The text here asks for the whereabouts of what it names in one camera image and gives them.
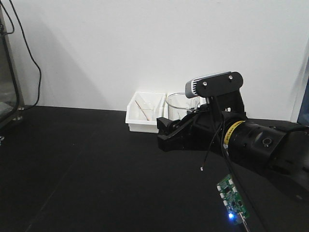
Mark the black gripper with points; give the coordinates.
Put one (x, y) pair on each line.
(209, 123)

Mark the clear glass beaker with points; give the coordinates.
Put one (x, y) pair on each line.
(178, 106)

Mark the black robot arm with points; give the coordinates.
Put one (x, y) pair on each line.
(276, 150)

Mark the large beaker in left bin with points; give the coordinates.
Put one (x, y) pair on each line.
(153, 110)

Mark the left white storage bin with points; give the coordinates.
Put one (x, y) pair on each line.
(136, 120)

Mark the green circuit board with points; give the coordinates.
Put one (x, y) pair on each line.
(232, 200)

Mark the glass fronted metal case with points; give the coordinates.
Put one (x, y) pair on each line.
(12, 105)

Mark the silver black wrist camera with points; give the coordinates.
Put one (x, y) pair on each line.
(213, 84)

